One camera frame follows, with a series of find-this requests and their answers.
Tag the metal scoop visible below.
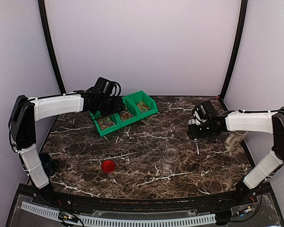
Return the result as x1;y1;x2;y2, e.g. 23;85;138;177
188;119;201;155

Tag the dark blue mug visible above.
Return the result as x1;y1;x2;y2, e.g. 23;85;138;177
39;153;59;177

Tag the small green circuit board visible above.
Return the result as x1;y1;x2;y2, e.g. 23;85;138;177
58;212;79;224

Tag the white slotted cable duct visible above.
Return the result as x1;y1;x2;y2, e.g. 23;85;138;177
21;202;216;227

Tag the right black frame post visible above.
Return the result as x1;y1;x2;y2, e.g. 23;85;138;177
219;0;248;102

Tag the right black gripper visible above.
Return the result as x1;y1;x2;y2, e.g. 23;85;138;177
188;121;213;140

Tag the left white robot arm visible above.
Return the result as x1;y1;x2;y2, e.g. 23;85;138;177
8;90;125;206

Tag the green bin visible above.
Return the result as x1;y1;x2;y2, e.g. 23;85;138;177
115;104;140;128
89;112;121;137

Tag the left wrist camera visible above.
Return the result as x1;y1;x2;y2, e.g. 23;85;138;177
94;77;121;97

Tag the left black frame post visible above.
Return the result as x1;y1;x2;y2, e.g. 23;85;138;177
38;0;66;94

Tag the clear glass jar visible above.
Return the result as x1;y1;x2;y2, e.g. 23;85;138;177
160;148;179;176

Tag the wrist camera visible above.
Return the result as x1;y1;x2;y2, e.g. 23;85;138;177
94;77;121;97
193;100;218;125

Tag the beige ceramic mug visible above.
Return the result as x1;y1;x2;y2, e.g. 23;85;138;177
224;131;248;151

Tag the red jar lid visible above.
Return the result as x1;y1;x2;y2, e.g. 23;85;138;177
101;160;116;173

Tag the black frame post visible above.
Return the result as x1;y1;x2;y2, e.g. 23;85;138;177
219;0;248;102
38;0;66;94

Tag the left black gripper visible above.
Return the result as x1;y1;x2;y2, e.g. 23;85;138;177
98;96;125;117

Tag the green bin end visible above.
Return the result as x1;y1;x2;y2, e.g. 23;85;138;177
124;90;159;120

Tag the black front rail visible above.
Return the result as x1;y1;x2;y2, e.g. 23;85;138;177
41;191;237;213

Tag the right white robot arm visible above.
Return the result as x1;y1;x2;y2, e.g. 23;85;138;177
187;103;284;205

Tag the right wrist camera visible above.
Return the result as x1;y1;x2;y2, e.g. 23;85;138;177
193;100;218;125

